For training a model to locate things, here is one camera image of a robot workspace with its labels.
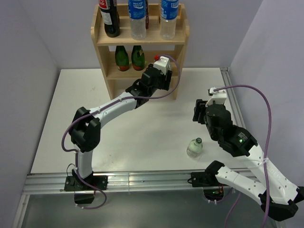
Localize green glass bottle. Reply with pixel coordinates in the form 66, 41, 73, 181
131, 45, 145, 71

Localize clear glass bottle front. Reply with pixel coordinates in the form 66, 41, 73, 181
186, 138, 203, 158

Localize blue grape juice carton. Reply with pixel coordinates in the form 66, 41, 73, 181
145, 0, 149, 29

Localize Pocari Sweat bottle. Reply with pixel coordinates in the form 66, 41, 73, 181
160, 0, 179, 40
128, 0, 146, 40

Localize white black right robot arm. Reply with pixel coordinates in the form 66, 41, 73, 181
191, 99, 304, 221

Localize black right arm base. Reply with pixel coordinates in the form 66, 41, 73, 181
187, 171, 219, 188

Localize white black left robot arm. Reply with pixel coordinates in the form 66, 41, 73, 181
68, 60, 172, 190

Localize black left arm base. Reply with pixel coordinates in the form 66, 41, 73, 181
64, 175, 108, 204

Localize wooden two-tier shelf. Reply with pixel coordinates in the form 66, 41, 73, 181
91, 0, 190, 99

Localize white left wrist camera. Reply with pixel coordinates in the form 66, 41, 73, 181
153, 55, 171, 75

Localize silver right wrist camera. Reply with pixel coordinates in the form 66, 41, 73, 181
205, 87, 227, 107

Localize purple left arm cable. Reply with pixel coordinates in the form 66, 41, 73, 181
61, 55, 181, 209

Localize aluminium frame rail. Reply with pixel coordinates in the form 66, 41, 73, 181
13, 67, 254, 228

